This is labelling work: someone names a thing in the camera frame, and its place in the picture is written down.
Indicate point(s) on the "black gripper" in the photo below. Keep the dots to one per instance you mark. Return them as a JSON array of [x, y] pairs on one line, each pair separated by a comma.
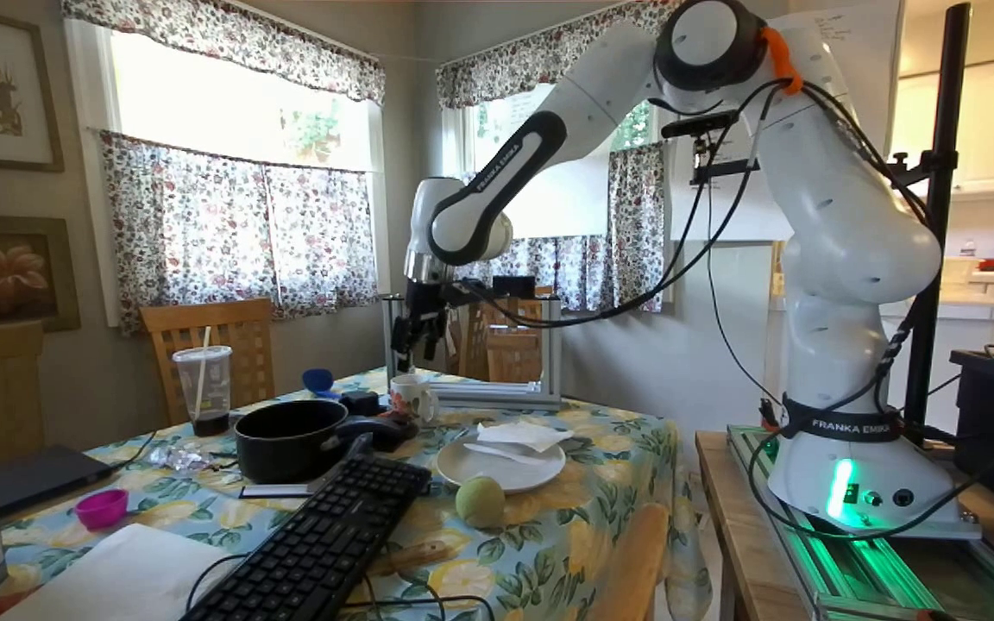
[[419, 322]]

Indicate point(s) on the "plastic cup with straw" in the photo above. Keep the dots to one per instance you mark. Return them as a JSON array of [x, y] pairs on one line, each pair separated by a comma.
[[203, 383]]

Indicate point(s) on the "black monitor stand pole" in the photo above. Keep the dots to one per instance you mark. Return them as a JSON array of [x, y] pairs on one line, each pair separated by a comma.
[[935, 214]]

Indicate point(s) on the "black computer keyboard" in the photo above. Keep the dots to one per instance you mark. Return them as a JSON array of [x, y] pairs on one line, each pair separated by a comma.
[[310, 559]]

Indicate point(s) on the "white paper napkin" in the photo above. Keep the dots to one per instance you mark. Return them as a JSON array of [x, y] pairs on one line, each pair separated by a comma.
[[518, 434]]

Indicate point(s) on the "floral window curtain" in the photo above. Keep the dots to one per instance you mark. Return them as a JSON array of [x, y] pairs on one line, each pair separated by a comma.
[[596, 230], [226, 155]]

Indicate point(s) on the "lemon print tablecloth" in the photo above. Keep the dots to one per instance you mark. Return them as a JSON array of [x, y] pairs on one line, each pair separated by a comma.
[[542, 565]]

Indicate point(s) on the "black laptop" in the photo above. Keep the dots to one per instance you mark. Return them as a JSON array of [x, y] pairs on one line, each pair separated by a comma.
[[46, 475]]

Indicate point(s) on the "blue small bowl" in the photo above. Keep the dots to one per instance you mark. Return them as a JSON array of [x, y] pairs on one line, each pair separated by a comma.
[[320, 380]]

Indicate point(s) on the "pink silicone cup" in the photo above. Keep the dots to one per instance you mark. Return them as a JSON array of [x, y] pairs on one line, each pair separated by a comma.
[[100, 512]]

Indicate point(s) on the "framed flower picture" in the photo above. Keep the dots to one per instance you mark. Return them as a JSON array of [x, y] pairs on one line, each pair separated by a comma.
[[37, 274]]

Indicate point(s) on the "green apple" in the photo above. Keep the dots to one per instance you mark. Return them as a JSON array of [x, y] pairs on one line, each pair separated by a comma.
[[480, 501]]

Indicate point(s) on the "white paper sheet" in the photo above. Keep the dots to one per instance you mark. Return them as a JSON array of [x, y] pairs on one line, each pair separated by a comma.
[[137, 574]]

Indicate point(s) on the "floral window curtain right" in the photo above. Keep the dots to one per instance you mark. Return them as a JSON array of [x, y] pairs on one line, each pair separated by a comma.
[[596, 230]]

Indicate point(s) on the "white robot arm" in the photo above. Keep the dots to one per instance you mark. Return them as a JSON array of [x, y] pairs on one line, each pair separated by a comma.
[[850, 244]]

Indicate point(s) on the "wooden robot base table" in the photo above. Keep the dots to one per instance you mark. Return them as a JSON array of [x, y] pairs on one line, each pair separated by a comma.
[[775, 574]]

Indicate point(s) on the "black cooking pot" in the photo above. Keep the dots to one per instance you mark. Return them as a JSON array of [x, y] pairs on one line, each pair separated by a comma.
[[302, 441]]

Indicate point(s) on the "floral window curtain left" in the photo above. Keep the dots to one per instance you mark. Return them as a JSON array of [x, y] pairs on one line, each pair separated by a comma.
[[226, 155]]

